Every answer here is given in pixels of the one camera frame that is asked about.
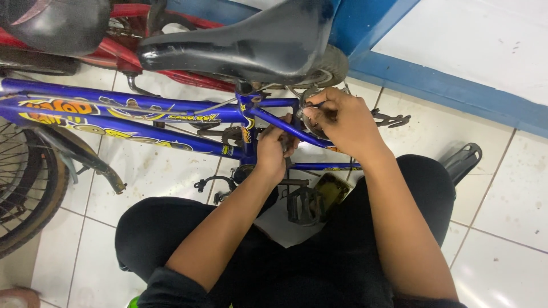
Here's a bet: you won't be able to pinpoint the person's left hand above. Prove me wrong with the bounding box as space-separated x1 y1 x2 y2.
255 113 300 183

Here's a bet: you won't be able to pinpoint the person's right hand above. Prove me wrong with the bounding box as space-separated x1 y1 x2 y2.
302 87 389 164

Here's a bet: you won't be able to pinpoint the silver brake caliper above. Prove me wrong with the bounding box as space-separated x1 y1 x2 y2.
297 86 331 140

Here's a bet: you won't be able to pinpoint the black brake caliper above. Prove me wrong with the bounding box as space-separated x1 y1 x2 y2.
194 174 237 205

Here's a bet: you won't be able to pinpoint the black bicycle pedal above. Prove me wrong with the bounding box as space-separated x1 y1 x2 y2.
286 186 327 227

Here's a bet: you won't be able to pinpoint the white paper sheet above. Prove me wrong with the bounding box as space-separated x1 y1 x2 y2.
253 200 327 249

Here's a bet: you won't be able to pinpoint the blue raised ledge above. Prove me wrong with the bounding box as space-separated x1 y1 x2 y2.
166 0 548 139

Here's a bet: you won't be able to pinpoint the long black bicycle saddle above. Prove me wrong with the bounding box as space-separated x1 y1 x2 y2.
137 0 341 86

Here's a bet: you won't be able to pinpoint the person's black trousers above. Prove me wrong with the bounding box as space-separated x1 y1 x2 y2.
115 154 468 308

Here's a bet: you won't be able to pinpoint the dark bicycle fender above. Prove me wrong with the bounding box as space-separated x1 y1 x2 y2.
31 125 127 195

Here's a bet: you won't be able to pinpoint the spoked bicycle wheel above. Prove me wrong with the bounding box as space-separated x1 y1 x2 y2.
0 121 70 260

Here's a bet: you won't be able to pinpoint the smooth black bicycle tire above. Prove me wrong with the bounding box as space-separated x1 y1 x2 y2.
0 45 81 78

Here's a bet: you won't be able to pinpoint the rounded black bicycle saddle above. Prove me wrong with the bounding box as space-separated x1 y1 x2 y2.
0 0 112 57

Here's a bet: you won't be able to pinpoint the pinkish brown object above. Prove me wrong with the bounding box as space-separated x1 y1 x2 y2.
0 287 42 308

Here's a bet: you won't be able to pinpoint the black toothed chainring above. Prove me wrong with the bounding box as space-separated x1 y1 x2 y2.
221 126 245 148

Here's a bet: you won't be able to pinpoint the grey brake cable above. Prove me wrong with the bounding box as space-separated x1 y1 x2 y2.
26 93 239 117

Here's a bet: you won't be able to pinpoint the blue bicycle frame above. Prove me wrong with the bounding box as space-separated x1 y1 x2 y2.
0 78 364 173

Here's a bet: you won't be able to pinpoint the red bicycle frame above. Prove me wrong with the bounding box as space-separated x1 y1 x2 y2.
0 3 237 93

